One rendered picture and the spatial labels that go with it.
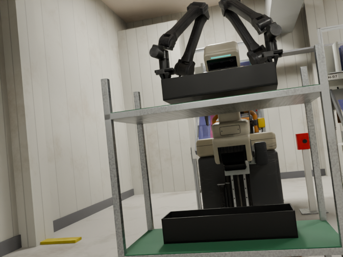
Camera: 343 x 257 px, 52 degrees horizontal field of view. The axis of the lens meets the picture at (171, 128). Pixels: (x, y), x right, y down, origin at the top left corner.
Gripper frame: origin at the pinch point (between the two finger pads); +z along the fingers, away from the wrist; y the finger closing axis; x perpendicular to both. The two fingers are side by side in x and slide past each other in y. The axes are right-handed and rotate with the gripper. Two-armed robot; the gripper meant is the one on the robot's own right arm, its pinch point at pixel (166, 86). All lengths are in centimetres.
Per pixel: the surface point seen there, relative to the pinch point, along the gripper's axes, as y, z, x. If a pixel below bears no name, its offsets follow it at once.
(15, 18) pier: -170, -108, 103
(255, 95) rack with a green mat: 46, 17, -43
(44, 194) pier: -167, 64, 127
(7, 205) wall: -183, 69, 94
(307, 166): 87, 60, 189
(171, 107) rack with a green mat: 12.5, 18.1, -43.9
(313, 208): 88, 101, 190
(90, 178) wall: -187, 57, 262
